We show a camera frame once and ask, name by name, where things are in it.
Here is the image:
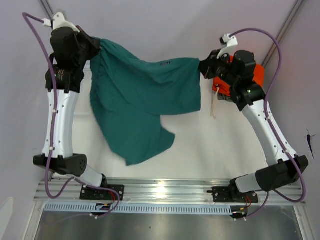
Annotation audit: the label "white slotted cable duct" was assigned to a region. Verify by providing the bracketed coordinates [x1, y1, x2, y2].
[44, 202, 233, 216]

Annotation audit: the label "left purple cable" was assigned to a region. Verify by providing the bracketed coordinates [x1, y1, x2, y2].
[22, 12, 121, 221]

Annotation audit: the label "aluminium mounting rail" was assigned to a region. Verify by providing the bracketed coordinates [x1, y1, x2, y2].
[33, 176, 306, 206]

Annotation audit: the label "right aluminium frame post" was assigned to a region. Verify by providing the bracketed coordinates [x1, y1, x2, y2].
[262, 0, 306, 68]

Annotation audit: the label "orange folded shorts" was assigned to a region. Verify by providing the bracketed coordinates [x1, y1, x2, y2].
[213, 55, 265, 97]

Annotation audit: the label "teal green shorts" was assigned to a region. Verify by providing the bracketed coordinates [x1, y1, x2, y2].
[90, 39, 201, 166]

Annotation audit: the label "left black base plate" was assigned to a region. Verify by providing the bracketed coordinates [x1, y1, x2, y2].
[79, 184, 125, 201]

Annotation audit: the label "grey folded shorts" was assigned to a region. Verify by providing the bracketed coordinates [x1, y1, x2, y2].
[217, 93, 232, 102]

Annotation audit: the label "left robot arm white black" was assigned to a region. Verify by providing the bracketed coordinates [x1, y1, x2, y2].
[33, 25, 109, 200]

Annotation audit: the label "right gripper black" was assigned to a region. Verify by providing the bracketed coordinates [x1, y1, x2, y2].
[196, 49, 239, 87]

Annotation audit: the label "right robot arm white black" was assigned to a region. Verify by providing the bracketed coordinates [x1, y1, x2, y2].
[198, 50, 309, 202]

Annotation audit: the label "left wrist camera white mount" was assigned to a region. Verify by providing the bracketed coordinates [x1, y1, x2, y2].
[42, 12, 80, 33]

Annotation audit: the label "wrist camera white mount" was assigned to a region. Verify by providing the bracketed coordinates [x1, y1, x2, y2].
[42, 12, 80, 33]
[216, 33, 238, 59]

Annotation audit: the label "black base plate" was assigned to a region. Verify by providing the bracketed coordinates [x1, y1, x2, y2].
[79, 184, 125, 201]
[206, 186, 259, 204]

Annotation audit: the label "left aluminium frame post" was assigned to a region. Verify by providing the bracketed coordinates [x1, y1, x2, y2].
[38, 0, 55, 17]

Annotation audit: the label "aluminium frame post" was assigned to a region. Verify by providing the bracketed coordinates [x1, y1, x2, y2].
[262, 0, 306, 68]
[38, 0, 55, 17]

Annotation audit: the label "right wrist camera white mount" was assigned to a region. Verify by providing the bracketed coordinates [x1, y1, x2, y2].
[216, 33, 238, 59]

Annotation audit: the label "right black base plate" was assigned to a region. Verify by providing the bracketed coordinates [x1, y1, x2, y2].
[206, 186, 259, 204]

